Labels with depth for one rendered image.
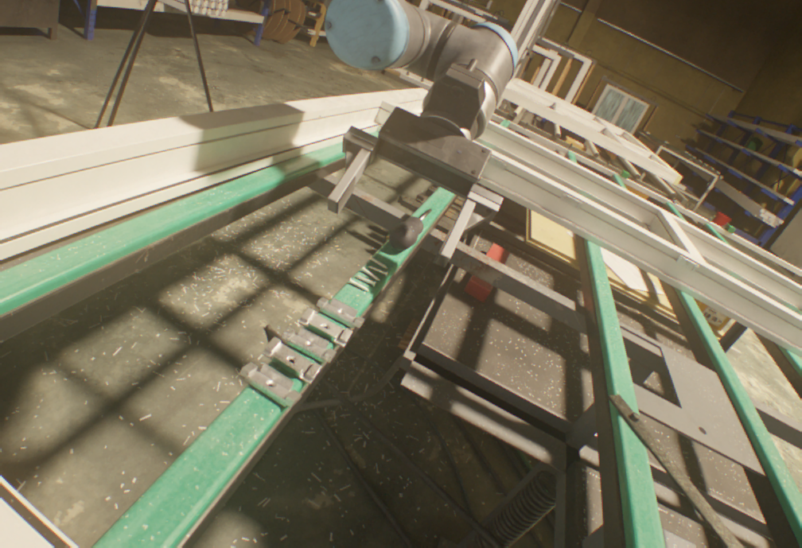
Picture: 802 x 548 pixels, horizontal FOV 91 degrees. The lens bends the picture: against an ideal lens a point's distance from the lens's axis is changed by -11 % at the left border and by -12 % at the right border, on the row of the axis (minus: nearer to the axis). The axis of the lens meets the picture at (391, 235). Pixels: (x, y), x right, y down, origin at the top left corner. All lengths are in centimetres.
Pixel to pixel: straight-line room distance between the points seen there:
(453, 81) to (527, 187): 58
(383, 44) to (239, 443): 41
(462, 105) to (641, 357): 55
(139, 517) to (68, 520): 96
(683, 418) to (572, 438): 34
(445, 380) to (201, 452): 66
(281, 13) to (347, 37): 660
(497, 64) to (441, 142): 15
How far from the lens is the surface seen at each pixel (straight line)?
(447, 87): 53
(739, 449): 74
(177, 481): 32
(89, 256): 47
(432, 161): 53
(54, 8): 453
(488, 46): 65
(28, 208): 48
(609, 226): 109
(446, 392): 91
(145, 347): 156
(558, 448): 98
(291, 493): 133
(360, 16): 52
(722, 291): 119
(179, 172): 59
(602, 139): 329
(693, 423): 71
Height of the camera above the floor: 115
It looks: 26 degrees down
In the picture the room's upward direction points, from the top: 24 degrees clockwise
